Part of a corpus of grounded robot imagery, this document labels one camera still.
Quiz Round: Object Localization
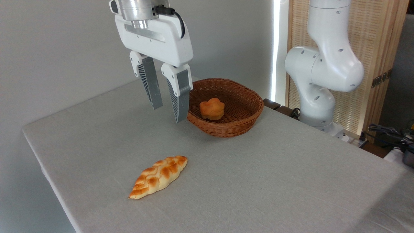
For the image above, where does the dark brown wooden bench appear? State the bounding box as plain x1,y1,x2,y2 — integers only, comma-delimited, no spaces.
263,98,301,121

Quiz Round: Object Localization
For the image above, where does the black cable bundle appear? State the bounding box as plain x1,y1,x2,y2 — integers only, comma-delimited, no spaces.
368,124,414,152

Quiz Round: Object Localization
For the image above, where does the braided golden bread loaf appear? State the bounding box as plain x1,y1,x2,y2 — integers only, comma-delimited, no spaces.
129,156,188,199

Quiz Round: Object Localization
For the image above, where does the grey tablecloth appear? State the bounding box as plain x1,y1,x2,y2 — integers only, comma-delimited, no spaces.
22,74,414,233

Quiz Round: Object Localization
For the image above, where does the wooden slatted folding screen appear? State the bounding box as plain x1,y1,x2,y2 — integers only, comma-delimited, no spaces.
286,0,409,143

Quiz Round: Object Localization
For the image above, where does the dark metal screen hinge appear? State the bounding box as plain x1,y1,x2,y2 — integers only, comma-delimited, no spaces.
371,69,392,88

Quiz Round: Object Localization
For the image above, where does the flower-shaped orange bun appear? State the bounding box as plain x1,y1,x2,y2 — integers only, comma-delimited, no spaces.
199,98,225,121

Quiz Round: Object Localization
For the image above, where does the brown wicker basket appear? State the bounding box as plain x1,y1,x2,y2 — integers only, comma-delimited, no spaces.
187,78,264,138

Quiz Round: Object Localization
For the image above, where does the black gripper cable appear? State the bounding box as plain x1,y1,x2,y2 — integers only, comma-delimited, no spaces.
155,6,186,39

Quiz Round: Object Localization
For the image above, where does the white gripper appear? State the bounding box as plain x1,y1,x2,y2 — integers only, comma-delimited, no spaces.
115,14,194,124

